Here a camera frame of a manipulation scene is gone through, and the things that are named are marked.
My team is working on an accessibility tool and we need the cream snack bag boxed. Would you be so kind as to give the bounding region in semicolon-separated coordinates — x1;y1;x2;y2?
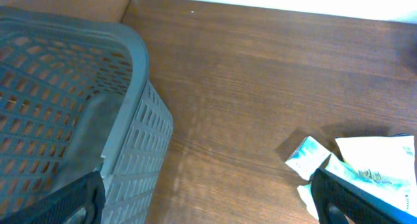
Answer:
336;135;416;187

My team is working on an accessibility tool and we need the small teal tissue pack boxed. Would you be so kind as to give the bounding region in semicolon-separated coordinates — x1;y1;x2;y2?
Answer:
285;136;331;181

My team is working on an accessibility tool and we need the grey plastic mesh basket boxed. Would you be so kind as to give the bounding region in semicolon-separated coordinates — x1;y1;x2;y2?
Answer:
1;7;173;223

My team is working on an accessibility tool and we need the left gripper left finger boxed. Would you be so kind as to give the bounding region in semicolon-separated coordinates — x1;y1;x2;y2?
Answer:
1;171;106;224

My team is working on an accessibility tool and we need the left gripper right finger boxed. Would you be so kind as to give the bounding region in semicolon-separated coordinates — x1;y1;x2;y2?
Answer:
311;169;416;224

